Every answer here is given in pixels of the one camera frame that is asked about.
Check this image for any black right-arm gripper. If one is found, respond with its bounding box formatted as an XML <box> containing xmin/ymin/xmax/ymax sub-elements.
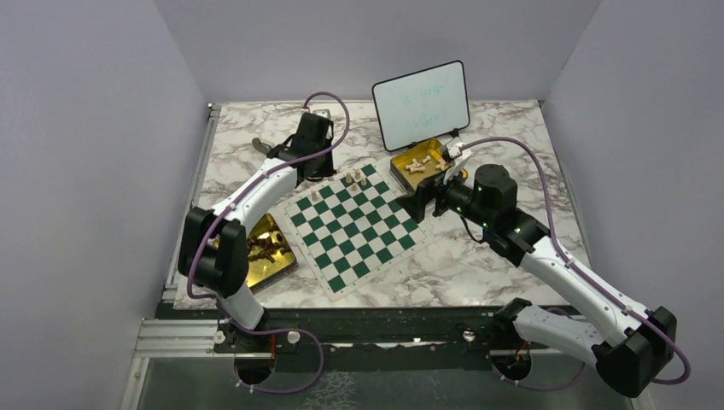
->
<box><xmin>396</xmin><ymin>161</ymin><xmax>493</xmax><ymax>229</ymax></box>

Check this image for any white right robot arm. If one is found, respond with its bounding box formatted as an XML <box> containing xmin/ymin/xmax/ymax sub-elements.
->
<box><xmin>396</xmin><ymin>164</ymin><xmax>677</xmax><ymax>398</ymax></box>

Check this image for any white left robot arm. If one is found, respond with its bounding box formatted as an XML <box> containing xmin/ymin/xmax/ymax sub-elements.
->
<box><xmin>178</xmin><ymin>113</ymin><xmax>333</xmax><ymax>351</ymax></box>

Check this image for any gold tin with white pieces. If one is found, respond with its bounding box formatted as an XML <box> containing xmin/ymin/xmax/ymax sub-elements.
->
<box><xmin>389</xmin><ymin>138</ymin><xmax>451</xmax><ymax>193</ymax></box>

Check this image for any green white chess mat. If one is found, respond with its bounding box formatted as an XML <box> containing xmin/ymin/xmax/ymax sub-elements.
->
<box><xmin>275</xmin><ymin>163</ymin><xmax>434</xmax><ymax>301</ymax></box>

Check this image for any gold tin with dark pieces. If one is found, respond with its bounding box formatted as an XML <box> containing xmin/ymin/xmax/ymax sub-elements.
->
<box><xmin>206</xmin><ymin>214</ymin><xmax>298</xmax><ymax>296</ymax></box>

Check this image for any small whiteboard with stand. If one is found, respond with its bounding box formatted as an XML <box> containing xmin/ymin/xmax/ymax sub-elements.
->
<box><xmin>371</xmin><ymin>60</ymin><xmax>470</xmax><ymax>152</ymax></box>

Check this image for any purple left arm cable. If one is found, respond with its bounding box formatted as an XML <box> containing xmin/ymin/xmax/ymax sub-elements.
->
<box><xmin>186</xmin><ymin>91</ymin><xmax>352</xmax><ymax>395</ymax></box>

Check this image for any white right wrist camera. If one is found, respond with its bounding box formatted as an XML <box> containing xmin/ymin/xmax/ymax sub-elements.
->
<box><xmin>441</xmin><ymin>142</ymin><xmax>471</xmax><ymax>185</ymax></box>

